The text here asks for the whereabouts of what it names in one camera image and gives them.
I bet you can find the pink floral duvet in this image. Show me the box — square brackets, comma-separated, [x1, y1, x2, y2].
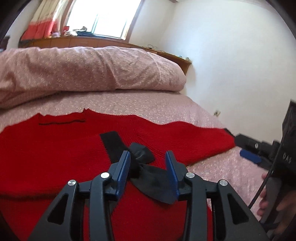
[1, 46, 186, 109]

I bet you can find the cream and coral curtain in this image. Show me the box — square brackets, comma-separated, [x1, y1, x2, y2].
[20, 0, 69, 41]

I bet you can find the red knit cardigan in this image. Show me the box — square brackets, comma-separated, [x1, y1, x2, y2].
[1, 109, 234, 240]

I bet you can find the wooden bay window shelf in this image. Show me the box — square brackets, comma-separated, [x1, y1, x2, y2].
[18, 37, 192, 75]

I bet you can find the person's right hand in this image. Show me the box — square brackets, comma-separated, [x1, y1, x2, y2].
[257, 173, 296, 235]

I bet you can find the wall socket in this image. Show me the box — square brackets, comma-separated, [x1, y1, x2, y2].
[214, 110, 221, 117]

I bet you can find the pink floral bed sheet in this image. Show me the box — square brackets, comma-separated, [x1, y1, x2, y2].
[0, 89, 269, 220]

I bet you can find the wooden framed window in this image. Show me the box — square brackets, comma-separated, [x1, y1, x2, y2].
[62, 1, 144, 42]

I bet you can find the clothes pile on windowsill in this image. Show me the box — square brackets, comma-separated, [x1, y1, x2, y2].
[64, 26, 94, 37]

